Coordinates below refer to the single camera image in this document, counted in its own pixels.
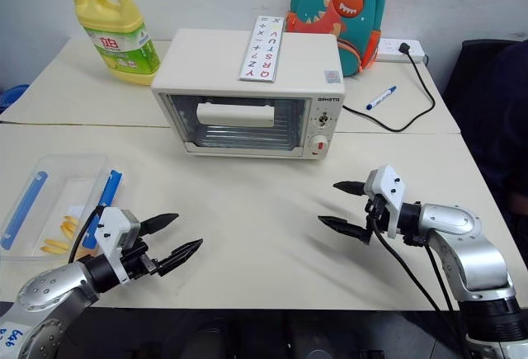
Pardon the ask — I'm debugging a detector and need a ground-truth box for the blue plastic object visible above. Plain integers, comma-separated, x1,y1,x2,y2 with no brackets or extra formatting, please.
0,83,31,113

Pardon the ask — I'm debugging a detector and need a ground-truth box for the white plastic cylinder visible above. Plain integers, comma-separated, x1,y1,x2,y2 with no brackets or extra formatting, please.
196,102,276,130

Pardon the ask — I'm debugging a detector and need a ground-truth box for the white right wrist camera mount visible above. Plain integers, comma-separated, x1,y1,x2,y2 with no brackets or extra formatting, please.
364,164,408,239

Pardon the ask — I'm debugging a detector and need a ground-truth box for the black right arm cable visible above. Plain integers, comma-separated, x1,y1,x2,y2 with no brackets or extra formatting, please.
365,205,472,359

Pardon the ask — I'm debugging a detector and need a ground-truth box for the teal dinosaur backpack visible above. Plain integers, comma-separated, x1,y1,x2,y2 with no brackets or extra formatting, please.
285,0,387,78

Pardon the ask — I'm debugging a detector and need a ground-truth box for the blue and white marker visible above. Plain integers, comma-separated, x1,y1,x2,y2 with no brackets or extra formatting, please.
365,84,398,111

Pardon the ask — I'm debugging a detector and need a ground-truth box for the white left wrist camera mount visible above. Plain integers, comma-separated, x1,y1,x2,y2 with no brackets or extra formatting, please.
95,205,142,286

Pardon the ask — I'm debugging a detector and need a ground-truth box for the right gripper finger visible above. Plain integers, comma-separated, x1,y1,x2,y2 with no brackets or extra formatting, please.
317,215,372,246
332,180,368,199

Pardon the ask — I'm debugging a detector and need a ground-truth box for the white alphabet letter card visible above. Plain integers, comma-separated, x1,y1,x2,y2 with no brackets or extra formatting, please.
238,15,286,84

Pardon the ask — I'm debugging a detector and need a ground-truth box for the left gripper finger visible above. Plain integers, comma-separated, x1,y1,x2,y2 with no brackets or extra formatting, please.
157,238,205,276
141,212,181,237

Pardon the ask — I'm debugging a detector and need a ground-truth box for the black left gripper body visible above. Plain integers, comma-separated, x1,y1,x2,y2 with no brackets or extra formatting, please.
117,221,164,284

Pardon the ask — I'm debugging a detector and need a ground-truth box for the white power strip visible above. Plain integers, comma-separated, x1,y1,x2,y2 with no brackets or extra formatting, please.
375,37,428,64

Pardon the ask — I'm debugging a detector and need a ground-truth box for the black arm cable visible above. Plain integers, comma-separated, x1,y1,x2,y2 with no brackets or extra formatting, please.
67,205,105,264
365,205,472,359

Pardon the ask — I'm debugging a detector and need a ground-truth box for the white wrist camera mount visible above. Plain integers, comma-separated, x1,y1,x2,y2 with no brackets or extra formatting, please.
364,164,408,239
95,205,142,286

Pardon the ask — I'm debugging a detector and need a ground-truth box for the clear plastic tray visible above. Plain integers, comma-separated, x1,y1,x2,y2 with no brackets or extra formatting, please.
0,153,111,268

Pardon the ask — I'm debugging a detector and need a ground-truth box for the yellow detergent pump bottle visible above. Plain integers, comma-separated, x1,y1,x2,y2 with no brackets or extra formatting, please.
56,0,162,87

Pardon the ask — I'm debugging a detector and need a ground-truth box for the black power plug with cable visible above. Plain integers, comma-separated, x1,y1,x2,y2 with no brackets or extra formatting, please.
342,41,437,134

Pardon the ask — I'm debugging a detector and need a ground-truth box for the blue container latch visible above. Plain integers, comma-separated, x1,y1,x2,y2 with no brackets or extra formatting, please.
0,170,50,251
81,168,125,249

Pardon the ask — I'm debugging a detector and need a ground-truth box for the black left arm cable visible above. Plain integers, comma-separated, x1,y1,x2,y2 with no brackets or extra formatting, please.
67,205,105,264

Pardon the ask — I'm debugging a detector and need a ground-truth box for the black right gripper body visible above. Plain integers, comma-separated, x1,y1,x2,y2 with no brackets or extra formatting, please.
362,195,392,245

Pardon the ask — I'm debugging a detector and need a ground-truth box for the cream toaster oven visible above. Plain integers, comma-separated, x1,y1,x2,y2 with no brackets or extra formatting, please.
150,28,346,162

